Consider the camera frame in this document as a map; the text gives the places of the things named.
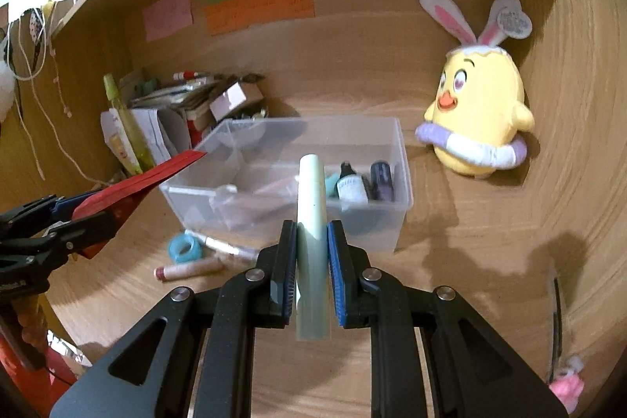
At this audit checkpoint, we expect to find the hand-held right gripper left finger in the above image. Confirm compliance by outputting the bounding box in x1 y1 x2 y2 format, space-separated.
49 219 299 418

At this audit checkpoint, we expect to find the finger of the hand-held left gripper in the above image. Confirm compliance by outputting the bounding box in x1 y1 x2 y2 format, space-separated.
0 211 122 272
0 192 96 233

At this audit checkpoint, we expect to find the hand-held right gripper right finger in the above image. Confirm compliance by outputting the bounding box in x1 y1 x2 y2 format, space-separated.
327 221 569 418

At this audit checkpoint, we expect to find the clear plastic storage bin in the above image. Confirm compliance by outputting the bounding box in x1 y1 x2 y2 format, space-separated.
159 117 413 253

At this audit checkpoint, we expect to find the white pen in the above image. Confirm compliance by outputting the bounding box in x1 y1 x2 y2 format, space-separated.
185 229 260 259

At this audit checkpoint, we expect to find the red packet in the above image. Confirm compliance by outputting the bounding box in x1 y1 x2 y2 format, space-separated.
73 148 207 259

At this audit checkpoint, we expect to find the light green tube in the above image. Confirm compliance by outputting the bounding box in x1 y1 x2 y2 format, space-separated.
295 155 334 343

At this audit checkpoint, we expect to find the dark bottle with white label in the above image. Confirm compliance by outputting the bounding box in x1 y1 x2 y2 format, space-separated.
335 161 369 204

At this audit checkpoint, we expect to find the blue tape roll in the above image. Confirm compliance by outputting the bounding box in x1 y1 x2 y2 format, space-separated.
168 236 203 264

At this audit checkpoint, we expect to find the pink lip tube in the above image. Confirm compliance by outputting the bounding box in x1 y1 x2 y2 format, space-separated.
153 257 223 282

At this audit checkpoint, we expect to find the purple tube with black cap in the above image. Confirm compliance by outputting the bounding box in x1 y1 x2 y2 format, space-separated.
370 160 395 202

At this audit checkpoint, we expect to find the person's left hand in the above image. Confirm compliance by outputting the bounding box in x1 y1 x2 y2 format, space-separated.
17 295 47 350

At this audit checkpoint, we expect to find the yellow cream tube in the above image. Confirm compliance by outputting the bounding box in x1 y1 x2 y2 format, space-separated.
109 131 138 174

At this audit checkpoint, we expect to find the person's red clothing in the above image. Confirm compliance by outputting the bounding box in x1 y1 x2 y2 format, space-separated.
0 335 74 399

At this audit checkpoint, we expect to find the yellow spray bottle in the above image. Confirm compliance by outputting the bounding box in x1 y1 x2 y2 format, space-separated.
103 74 155 174

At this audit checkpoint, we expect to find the stack of papers and boxes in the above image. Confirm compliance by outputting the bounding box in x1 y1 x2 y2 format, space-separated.
100 107 192 169

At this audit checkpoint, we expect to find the white fluffy pompom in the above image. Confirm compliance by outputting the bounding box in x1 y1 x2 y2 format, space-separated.
0 60 13 120

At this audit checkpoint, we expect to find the white bowl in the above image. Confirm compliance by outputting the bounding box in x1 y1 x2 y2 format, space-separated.
220 121 268 149

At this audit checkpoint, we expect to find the small open cardboard box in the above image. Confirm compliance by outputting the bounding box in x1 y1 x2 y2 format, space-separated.
210 78 265 121

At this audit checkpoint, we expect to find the pink sticky note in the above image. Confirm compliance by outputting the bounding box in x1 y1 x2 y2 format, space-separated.
142 0 193 42

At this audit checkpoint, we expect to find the yellow chick plush toy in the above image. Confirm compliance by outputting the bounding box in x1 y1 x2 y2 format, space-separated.
415 0 536 180

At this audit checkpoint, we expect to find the thin black stick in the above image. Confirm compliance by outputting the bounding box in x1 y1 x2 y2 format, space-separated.
551 278 564 370

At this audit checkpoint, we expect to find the pink plush charm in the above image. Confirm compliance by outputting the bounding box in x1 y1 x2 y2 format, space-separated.
549 355 586 414

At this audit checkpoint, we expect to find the orange sticky note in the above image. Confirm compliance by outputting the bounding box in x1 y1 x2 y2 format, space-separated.
205 0 314 37

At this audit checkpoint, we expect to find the white cable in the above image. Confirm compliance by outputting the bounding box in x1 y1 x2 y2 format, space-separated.
46 2 72 118
29 70 106 184
10 21 47 180

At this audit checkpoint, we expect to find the dotted fabric strap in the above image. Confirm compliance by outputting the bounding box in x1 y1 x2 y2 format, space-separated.
27 7 47 71

